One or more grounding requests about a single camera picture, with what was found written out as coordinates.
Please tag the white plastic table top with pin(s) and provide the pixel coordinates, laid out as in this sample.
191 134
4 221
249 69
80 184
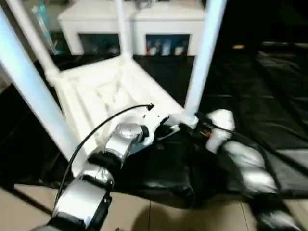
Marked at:
106 91

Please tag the white plastic table leg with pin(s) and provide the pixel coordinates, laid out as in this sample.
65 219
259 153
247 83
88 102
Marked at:
33 38
33 82
124 26
204 57

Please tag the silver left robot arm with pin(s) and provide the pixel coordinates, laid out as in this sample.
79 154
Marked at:
91 183

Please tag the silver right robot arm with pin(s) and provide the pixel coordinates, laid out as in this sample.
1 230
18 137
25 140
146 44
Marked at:
250 178

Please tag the black mat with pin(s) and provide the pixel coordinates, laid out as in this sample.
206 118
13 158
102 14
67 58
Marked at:
260 96

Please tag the small white bottle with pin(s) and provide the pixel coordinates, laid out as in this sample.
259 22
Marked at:
166 47

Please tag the small red bottle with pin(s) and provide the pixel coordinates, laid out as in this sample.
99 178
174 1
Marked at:
151 48

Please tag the white cabinet with glass doors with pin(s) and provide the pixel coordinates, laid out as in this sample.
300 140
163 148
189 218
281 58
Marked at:
96 19

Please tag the dark tangled small object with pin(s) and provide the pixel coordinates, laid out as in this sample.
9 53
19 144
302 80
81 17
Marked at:
144 3

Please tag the light blue plastic item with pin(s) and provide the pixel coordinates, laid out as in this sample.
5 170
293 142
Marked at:
45 24

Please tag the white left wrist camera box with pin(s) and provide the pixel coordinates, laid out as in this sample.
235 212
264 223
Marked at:
156 122

